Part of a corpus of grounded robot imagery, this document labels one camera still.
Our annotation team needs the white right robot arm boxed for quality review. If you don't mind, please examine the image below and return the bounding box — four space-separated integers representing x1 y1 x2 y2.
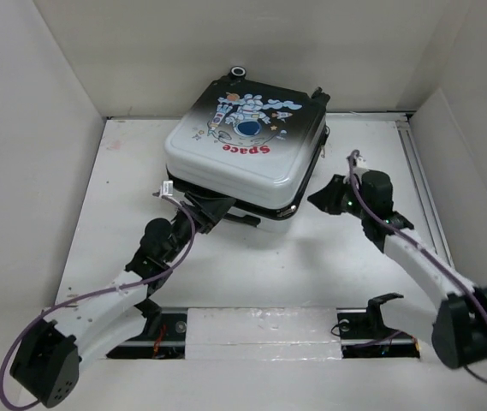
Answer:
307 168 487 369

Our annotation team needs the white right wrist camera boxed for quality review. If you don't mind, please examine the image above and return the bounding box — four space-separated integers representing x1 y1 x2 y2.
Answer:
348 150 368 170

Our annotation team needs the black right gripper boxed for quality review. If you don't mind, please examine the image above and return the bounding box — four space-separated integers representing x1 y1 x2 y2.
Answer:
306 175 371 221

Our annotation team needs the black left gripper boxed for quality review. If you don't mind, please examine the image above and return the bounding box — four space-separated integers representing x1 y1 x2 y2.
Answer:
163 193 234 264

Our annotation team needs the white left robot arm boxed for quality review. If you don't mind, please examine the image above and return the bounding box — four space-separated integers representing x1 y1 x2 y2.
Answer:
0 192 235 408

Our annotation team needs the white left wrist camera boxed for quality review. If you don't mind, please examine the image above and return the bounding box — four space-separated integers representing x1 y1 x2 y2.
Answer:
153 180 175 199

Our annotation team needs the black suitcase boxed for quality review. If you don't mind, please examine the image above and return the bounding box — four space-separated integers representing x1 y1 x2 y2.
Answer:
164 66 330 233

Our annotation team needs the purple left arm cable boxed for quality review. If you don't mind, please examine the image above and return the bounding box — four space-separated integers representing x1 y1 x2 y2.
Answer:
0 192 197 408

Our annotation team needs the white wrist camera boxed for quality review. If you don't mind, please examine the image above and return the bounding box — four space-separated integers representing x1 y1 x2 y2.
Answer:
153 180 175 199
348 150 368 170

